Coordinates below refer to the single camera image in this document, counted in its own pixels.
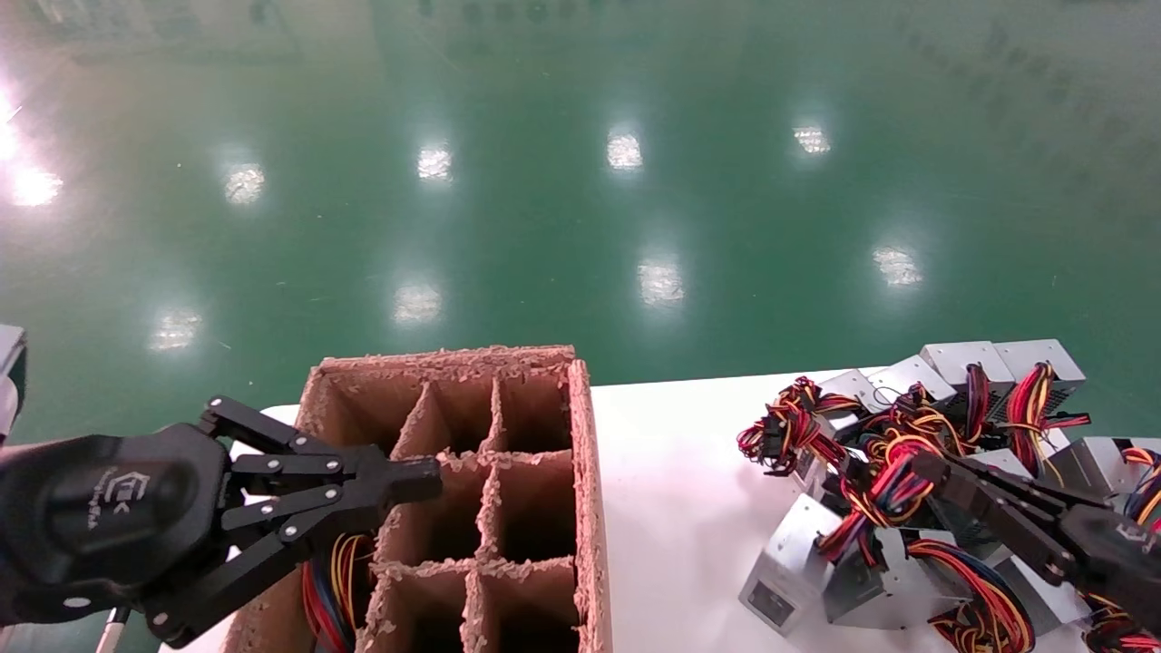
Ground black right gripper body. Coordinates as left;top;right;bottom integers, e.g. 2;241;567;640
1065;502;1161;637

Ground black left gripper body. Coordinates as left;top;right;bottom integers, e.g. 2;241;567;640
0;424;239;627

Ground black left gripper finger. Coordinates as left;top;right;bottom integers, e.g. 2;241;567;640
198;396;444;487
144;480;444;649

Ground power supply cables in box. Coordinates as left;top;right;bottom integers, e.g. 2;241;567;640
302;533;375;653

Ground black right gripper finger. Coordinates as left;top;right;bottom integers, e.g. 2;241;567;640
947;455;1086;528
911;453;1072;583

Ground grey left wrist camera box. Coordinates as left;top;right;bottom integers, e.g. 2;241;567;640
0;325;28;442

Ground brown cardboard divider box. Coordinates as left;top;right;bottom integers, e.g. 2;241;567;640
222;345;613;653

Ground white thin cable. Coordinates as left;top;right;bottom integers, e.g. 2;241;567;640
93;606;129;653

